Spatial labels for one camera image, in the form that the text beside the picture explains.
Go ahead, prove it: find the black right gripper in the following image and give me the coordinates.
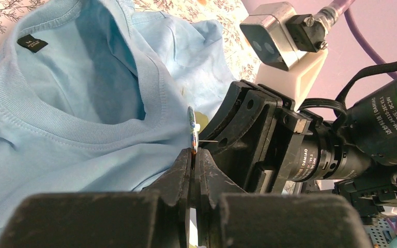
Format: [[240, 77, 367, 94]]
[[199, 80, 317, 194]]

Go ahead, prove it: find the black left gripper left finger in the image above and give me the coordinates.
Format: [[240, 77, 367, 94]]
[[143, 148, 192, 247]]

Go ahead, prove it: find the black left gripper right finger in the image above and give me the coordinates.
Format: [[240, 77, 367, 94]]
[[194, 148, 245, 247]]

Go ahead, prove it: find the round white-backed brooch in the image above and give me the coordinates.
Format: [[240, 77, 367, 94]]
[[187, 106, 200, 154]]

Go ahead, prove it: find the light blue printed t-shirt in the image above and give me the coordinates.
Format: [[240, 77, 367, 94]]
[[0, 1, 234, 235]]

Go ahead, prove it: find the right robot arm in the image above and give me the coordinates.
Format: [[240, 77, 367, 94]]
[[199, 80, 397, 225]]

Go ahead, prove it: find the floral patterned table mat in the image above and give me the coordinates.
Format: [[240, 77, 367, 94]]
[[0, 1, 260, 81]]

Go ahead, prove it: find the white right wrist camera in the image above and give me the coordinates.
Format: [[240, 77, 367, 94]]
[[240, 2, 328, 111]]

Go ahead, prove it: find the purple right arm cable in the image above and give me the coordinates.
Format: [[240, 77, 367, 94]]
[[325, 0, 397, 80]]

